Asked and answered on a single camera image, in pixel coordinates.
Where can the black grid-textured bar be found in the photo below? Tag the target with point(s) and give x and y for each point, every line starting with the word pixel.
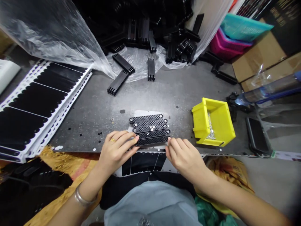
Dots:
pixel 152 141
pixel 141 129
pixel 145 118
pixel 160 133
pixel 143 123

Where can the brown cardboard box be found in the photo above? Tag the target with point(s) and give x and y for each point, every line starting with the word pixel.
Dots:
pixel 265 61

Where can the teal plastic basket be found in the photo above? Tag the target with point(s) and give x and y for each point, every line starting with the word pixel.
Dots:
pixel 244 27

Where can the black phone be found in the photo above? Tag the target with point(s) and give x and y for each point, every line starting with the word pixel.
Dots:
pixel 258 136

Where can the pile of black finned bars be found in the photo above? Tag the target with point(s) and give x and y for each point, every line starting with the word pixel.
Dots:
pixel 145 26

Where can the black bag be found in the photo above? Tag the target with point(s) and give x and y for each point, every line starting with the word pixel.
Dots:
pixel 30 188

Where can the yellow plastic bin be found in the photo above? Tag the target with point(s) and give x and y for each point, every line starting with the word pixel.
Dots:
pixel 202 127

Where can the pile of silver screws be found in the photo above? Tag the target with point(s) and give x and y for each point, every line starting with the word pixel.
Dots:
pixel 211 131

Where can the person's left hand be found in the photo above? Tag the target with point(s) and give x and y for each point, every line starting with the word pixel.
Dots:
pixel 115 153

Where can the clear plastic bag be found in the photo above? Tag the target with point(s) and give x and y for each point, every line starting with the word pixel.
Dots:
pixel 51 30

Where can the yellow fringed woven mat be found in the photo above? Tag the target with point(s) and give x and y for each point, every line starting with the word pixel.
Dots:
pixel 77 169

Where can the black oval pad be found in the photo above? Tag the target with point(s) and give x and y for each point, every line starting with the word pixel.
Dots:
pixel 122 111

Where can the person's right hand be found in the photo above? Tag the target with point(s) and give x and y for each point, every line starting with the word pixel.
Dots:
pixel 185 160

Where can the pink plastic basket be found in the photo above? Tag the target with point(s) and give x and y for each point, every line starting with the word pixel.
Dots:
pixel 225 47

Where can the clear plastic bottle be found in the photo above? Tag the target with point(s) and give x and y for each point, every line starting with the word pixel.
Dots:
pixel 270 90

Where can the black tool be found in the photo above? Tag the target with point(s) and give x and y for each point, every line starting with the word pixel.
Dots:
pixel 232 106

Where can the black finned bar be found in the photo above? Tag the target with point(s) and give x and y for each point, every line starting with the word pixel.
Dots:
pixel 123 62
pixel 151 69
pixel 118 82
pixel 225 77
pixel 212 60

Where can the green plastic bag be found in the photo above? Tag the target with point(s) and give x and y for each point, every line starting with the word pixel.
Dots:
pixel 211 214

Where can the stack of black pad sheets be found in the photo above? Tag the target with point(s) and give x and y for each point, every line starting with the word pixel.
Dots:
pixel 37 103

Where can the white object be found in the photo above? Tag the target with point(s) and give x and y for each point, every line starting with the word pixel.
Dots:
pixel 7 73

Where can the dark printed carton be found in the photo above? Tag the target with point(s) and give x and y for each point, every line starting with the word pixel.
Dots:
pixel 284 21

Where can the yellow plastic bag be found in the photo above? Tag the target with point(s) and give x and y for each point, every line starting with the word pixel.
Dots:
pixel 230 171

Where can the person's body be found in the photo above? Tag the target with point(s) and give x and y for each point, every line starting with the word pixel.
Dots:
pixel 152 204

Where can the white sheet of black pads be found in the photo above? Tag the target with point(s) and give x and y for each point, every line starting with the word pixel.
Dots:
pixel 145 162

